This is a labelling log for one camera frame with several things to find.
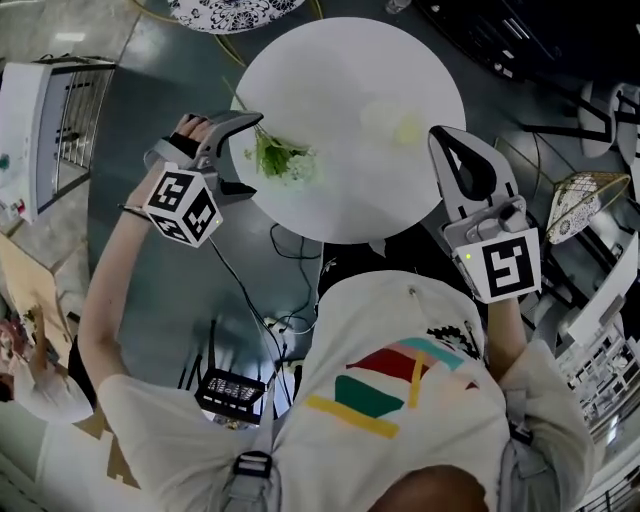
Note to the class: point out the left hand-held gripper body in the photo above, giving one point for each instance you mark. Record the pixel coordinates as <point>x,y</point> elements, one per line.
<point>180,200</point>

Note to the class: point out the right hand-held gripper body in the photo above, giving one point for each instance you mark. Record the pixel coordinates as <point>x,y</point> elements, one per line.
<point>507,267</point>

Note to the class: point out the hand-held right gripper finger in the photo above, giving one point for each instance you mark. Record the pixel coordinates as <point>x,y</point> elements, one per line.
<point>446,190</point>
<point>500,175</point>

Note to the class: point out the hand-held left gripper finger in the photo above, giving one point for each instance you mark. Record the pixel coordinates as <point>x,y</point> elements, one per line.
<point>237,191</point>
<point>230,125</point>

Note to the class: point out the white flowers green leaves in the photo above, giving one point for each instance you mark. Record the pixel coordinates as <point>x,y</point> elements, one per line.
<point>275,157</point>

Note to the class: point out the person's right forearm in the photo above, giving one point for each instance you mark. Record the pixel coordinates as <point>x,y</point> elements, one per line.
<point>505,330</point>

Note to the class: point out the person's left forearm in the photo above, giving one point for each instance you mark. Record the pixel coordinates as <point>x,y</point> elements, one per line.
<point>107,265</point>

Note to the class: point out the person's left hand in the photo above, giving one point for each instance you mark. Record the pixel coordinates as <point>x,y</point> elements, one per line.
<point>190,135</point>

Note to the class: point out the black wrist band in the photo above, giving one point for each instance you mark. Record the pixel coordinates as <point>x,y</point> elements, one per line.
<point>134,211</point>

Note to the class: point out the white round table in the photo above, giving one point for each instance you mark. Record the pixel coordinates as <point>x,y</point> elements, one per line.
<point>350,190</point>

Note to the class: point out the white flat panel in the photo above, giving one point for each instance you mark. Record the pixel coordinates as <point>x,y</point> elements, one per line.
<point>605,295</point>

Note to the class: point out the white chair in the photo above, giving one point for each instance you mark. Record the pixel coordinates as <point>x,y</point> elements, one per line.
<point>597,120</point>

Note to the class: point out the floral patterned round stand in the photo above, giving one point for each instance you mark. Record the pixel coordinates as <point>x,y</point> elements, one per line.
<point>235,12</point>

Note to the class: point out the person's black trousers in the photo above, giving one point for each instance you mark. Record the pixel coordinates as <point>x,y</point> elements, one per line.
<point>360,265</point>

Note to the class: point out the white shelf rack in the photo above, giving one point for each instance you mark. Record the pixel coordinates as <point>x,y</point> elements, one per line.
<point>600,380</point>

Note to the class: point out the white metal cabinet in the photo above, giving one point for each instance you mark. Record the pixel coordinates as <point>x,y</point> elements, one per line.
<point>25,125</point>

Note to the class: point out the beige board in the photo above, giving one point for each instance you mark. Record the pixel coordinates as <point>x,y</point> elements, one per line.
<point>30,285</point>

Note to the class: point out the clear plastic bottle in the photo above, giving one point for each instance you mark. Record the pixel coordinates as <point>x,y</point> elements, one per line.
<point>397,5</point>

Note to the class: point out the small black device on floor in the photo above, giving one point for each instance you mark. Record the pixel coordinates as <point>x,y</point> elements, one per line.
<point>230,395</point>

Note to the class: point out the white printed t-shirt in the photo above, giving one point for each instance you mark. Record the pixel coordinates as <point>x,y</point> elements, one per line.
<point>350,450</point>

